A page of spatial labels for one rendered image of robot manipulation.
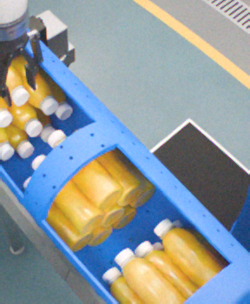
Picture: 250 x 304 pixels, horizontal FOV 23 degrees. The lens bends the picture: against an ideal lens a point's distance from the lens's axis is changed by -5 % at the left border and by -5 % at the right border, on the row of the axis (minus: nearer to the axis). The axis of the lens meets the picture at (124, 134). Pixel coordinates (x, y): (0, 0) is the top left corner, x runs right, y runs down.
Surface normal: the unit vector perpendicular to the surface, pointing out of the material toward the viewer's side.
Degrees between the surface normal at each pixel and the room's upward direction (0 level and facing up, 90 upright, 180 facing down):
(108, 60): 0
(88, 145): 3
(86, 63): 0
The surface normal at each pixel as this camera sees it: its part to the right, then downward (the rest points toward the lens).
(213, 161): 0.02, -0.55
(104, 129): 0.34, -0.72
